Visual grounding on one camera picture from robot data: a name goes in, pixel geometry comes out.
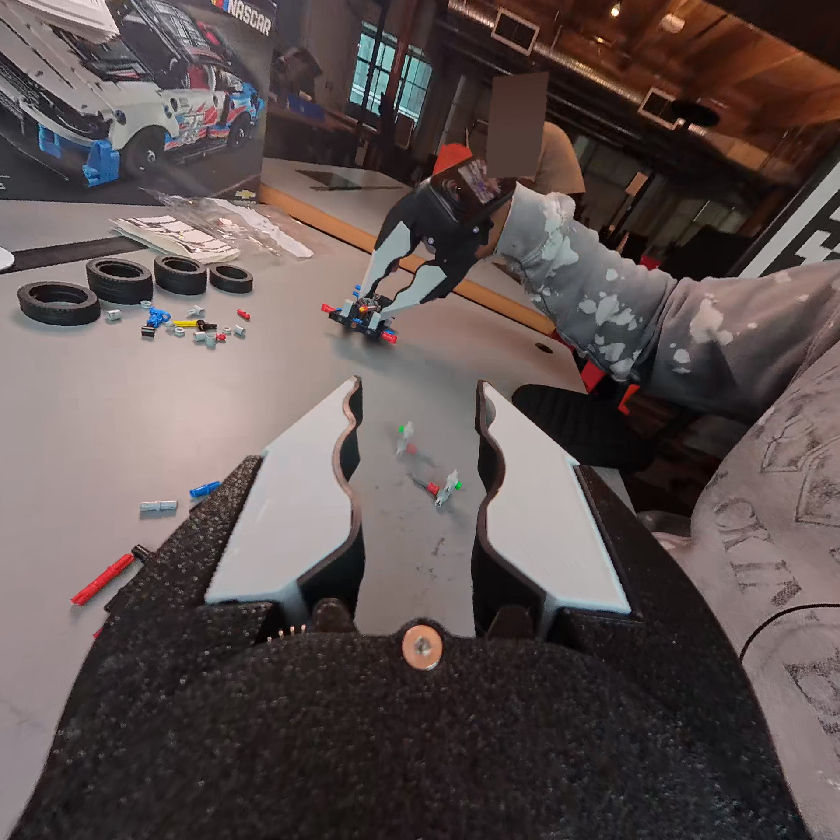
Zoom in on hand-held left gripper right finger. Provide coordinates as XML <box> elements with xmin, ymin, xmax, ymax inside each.
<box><xmin>474</xmin><ymin>378</ymin><xmax>642</xmax><ymax>618</ymax></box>

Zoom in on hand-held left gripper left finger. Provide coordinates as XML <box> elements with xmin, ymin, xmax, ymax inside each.
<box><xmin>203</xmin><ymin>375</ymin><xmax>366</xmax><ymax>608</ymax></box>

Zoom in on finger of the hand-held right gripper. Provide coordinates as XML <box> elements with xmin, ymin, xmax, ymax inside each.
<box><xmin>360</xmin><ymin>222</ymin><xmax>420</xmax><ymax>301</ymax></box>
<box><xmin>382</xmin><ymin>261</ymin><xmax>455</xmax><ymax>317</ymax></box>

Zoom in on black toy frame assembly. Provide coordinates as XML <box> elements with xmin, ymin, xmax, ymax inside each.
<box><xmin>322</xmin><ymin>285</ymin><xmax>401</xmax><ymax>347</ymax></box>

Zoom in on grey desk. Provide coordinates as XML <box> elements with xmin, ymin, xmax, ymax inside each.
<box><xmin>0</xmin><ymin>197</ymin><xmax>634</xmax><ymax>828</ymax></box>

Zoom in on neighbouring grey table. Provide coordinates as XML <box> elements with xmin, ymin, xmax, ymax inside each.
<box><xmin>259</xmin><ymin>157</ymin><xmax>565</xmax><ymax>339</ymax></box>

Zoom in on black chair armrest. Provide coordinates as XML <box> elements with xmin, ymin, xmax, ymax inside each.
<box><xmin>511</xmin><ymin>382</ymin><xmax>697</xmax><ymax>471</ymax></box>

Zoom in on clear plastic bags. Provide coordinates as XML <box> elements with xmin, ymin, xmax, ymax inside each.
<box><xmin>141</xmin><ymin>187</ymin><xmax>316</xmax><ymax>260</ymax></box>

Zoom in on window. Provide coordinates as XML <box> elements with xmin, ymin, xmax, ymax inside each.
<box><xmin>348</xmin><ymin>20</ymin><xmax>434</xmax><ymax>126</ymax></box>

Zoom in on pile of small toy pins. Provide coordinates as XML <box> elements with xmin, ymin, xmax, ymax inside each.
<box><xmin>71</xmin><ymin>481</ymin><xmax>224</xmax><ymax>641</ymax></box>

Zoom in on sticker sheet booklet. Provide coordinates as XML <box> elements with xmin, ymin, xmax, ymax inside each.
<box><xmin>110</xmin><ymin>213</ymin><xmax>242</xmax><ymax>265</ymax></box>

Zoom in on person's grey patterned hoodie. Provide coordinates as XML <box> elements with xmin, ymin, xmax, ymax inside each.
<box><xmin>640</xmin><ymin>341</ymin><xmax>840</xmax><ymax>840</ymax></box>

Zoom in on black round pole lamp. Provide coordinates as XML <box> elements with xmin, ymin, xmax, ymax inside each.
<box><xmin>669</xmin><ymin>98</ymin><xmax>721</xmax><ymax>129</ymax></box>

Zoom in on cluster of grey toy connectors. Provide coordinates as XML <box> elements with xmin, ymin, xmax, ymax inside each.
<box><xmin>105</xmin><ymin>298</ymin><xmax>250</xmax><ymax>347</ymax></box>

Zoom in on toy car set box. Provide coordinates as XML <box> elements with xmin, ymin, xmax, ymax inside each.
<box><xmin>0</xmin><ymin>0</ymin><xmax>277</xmax><ymax>207</ymax></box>

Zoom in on framed black-white marker sign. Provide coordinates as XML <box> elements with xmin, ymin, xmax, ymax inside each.
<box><xmin>728</xmin><ymin>141</ymin><xmax>840</xmax><ymax>280</ymax></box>

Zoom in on silver ceiling duct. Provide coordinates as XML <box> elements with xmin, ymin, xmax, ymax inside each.
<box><xmin>433</xmin><ymin>13</ymin><xmax>683</xmax><ymax>119</ymax></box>

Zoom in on black lapel microphone cable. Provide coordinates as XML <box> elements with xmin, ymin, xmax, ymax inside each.
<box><xmin>738</xmin><ymin>604</ymin><xmax>840</xmax><ymax>664</ymax></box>

